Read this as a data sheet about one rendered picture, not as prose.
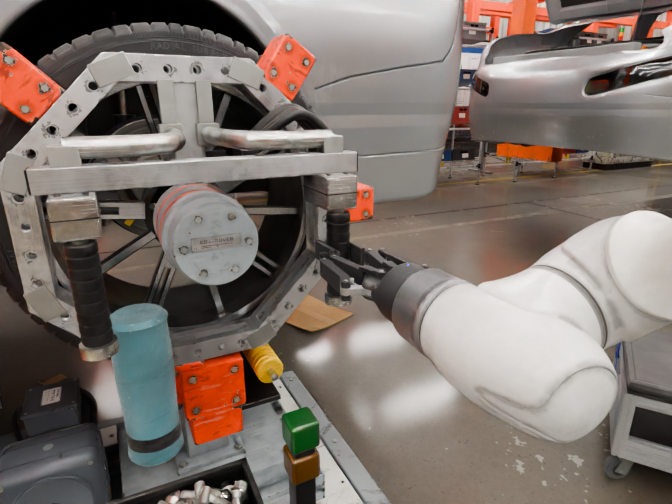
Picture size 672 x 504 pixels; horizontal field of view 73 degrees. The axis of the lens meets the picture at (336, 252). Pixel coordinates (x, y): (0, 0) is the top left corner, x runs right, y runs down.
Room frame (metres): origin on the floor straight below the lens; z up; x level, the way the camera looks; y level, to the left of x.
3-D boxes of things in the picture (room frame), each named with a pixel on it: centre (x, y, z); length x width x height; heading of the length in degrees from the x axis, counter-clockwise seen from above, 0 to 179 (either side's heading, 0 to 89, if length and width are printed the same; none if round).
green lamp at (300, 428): (0.49, 0.05, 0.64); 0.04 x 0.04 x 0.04; 27
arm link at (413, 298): (0.45, -0.11, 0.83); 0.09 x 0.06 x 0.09; 117
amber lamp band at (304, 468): (0.49, 0.05, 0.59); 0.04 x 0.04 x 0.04; 27
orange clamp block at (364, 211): (0.94, -0.02, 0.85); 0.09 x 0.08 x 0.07; 117
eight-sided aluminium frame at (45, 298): (0.79, 0.25, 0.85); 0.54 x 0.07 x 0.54; 117
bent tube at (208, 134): (0.73, 0.11, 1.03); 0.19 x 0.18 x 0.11; 27
